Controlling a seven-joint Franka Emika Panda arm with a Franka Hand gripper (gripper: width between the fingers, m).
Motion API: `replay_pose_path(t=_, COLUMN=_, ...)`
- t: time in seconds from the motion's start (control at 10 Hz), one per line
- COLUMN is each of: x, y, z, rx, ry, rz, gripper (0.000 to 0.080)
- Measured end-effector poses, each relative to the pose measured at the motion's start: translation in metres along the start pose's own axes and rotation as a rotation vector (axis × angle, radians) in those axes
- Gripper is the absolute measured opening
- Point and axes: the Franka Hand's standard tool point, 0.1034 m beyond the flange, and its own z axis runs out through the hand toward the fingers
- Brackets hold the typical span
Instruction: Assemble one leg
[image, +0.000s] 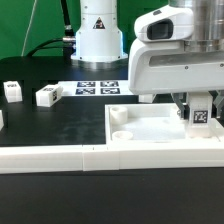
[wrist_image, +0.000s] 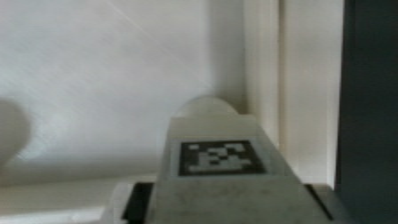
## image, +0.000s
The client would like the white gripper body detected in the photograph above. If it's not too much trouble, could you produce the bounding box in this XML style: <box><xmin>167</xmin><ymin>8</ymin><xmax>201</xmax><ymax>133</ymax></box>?
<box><xmin>128</xmin><ymin>39</ymin><xmax>224</xmax><ymax>95</ymax></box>

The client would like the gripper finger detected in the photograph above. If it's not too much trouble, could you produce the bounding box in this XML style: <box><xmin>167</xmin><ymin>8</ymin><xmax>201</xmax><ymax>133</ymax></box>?
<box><xmin>213</xmin><ymin>90</ymin><xmax>224</xmax><ymax>118</ymax></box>
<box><xmin>171</xmin><ymin>93</ymin><xmax>186</xmax><ymax>119</ymax></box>

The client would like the white square tabletop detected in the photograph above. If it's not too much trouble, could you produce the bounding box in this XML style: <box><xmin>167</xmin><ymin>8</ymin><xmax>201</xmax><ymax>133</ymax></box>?
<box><xmin>105</xmin><ymin>103</ymin><xmax>224</xmax><ymax>144</ymax></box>

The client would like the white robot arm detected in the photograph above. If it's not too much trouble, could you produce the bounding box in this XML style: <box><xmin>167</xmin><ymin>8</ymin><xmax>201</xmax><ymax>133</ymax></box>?
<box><xmin>71</xmin><ymin>0</ymin><xmax>224</xmax><ymax>113</ymax></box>

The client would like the marker sheet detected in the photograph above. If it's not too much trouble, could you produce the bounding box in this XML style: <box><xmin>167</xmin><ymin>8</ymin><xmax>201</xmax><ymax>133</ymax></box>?
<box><xmin>58</xmin><ymin>80</ymin><xmax>131</xmax><ymax>96</ymax></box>

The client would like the white U-shaped fence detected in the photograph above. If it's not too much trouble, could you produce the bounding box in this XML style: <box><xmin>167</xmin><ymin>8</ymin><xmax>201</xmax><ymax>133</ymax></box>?
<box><xmin>0</xmin><ymin>144</ymin><xmax>224</xmax><ymax>174</ymax></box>

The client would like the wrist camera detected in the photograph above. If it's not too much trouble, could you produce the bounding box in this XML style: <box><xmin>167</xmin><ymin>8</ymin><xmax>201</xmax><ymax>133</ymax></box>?
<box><xmin>134</xmin><ymin>5</ymin><xmax>194</xmax><ymax>42</ymax></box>

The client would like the black cable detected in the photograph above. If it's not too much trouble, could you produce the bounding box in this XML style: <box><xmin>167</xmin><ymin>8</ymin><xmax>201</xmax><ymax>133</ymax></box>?
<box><xmin>25</xmin><ymin>0</ymin><xmax>78</xmax><ymax>57</ymax></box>

